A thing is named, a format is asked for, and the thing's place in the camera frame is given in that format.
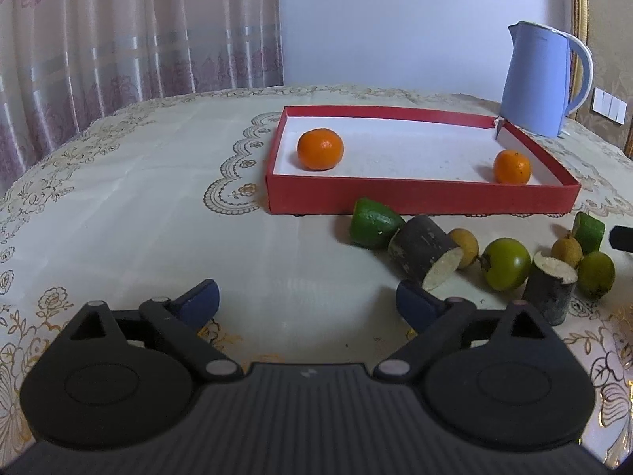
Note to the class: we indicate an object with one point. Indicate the white wall switch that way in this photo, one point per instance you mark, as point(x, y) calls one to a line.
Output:
point(609, 105)

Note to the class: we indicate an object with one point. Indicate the round green fruit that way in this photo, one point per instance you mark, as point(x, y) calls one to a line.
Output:
point(596, 274)
point(505, 263)

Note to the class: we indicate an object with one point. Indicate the yellow-brown longan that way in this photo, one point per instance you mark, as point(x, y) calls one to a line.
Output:
point(467, 243)
point(566, 251)

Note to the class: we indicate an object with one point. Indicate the small cut green fruit piece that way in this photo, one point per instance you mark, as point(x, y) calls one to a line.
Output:
point(589, 231)

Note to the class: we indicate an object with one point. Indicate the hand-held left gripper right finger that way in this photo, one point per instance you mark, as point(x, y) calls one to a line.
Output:
point(413, 303)

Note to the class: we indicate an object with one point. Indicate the red shallow cardboard box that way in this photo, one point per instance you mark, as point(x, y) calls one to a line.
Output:
point(410, 156)

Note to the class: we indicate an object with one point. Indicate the pink patterned curtain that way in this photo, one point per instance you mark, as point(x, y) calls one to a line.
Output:
point(128, 44)

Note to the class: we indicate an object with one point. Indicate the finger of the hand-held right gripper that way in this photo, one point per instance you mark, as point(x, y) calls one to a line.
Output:
point(623, 238)

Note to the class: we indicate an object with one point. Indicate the light blue electric kettle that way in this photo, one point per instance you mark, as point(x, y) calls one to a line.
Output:
point(534, 79)

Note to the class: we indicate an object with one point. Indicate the large orange tangerine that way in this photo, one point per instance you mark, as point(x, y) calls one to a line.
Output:
point(320, 149)

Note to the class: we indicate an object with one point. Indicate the small dark sugarcane piece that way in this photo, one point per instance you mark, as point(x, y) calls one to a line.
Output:
point(548, 293)

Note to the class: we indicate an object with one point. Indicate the small orange tangerine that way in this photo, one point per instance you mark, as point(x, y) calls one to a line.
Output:
point(512, 167)

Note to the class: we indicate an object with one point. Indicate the large cut green fruit piece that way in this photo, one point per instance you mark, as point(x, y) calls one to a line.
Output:
point(372, 222)

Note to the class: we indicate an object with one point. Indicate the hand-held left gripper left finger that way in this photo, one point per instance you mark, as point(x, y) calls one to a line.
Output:
point(200, 301)

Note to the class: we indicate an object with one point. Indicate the cream embroidered tablecloth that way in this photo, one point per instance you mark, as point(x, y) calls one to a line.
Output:
point(148, 227)

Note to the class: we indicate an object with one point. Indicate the large dark sugarcane piece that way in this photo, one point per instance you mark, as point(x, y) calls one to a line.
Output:
point(420, 248)

